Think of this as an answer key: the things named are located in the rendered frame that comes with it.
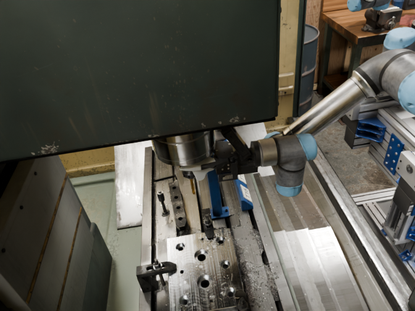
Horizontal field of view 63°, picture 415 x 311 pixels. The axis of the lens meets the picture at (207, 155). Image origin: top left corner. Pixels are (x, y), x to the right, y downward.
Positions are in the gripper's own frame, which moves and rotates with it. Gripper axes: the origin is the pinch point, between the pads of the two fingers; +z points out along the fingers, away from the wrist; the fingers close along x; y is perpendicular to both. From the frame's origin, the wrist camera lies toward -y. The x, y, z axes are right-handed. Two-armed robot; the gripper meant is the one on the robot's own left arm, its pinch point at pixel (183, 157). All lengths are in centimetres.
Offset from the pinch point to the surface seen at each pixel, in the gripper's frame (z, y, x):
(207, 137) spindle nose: -6.6, -9.3, -5.6
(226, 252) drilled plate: -9.9, 42.0, -1.1
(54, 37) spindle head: 17.2, -37.6, -12.5
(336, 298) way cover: -49, 69, -9
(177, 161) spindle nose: 1.2, -4.8, -7.5
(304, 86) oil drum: -112, 90, 194
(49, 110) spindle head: 22.6, -24.8, -12.5
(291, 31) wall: -62, 6, 100
